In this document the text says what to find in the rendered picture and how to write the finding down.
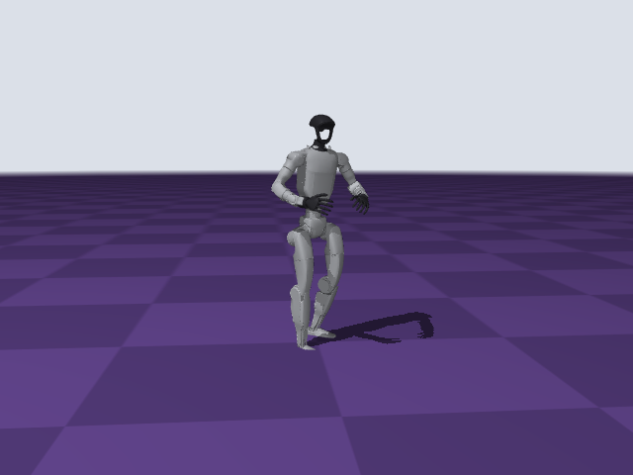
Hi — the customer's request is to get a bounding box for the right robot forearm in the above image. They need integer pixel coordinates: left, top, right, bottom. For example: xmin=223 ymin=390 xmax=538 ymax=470
xmin=272 ymin=181 xmax=304 ymax=207

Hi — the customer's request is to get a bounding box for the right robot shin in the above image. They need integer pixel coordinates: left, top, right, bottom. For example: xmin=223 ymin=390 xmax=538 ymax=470
xmin=290 ymin=287 xmax=311 ymax=348

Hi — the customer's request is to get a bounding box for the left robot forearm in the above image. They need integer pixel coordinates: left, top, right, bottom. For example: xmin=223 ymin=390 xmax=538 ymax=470
xmin=353 ymin=181 xmax=368 ymax=197

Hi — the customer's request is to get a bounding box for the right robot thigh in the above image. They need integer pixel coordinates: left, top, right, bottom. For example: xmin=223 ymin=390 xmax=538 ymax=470
xmin=287 ymin=225 xmax=314 ymax=300

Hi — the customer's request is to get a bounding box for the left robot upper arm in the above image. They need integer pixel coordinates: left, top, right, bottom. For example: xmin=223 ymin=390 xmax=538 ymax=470
xmin=337 ymin=152 xmax=359 ymax=195

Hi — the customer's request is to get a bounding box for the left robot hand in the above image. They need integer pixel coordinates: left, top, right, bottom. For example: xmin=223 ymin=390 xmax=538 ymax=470
xmin=350 ymin=193 xmax=369 ymax=215

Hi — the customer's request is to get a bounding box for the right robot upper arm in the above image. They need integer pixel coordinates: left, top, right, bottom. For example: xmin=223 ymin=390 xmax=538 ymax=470
xmin=271 ymin=150 xmax=307 ymax=192

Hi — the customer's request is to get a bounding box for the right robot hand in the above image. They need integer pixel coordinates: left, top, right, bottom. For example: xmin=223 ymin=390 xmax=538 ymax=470
xmin=298 ymin=193 xmax=333 ymax=216

